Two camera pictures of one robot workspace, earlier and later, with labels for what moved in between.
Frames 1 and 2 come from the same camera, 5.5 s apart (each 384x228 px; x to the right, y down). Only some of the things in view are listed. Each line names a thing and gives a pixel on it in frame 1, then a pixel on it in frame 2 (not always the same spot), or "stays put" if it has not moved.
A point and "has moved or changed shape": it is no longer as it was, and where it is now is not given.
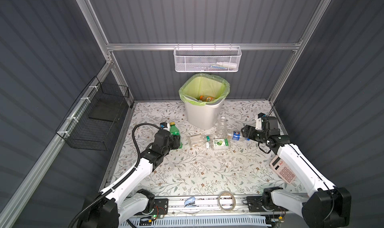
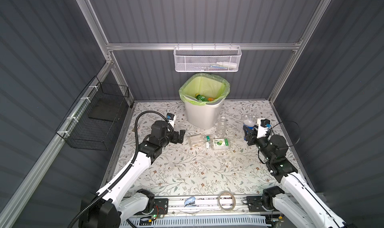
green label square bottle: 221,144 stays put
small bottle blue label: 236,135 to 248,124
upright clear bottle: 222,128 stays put
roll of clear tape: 234,202 stays put
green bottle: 174,131 has moved or changed shape
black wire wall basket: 90,125 stays put
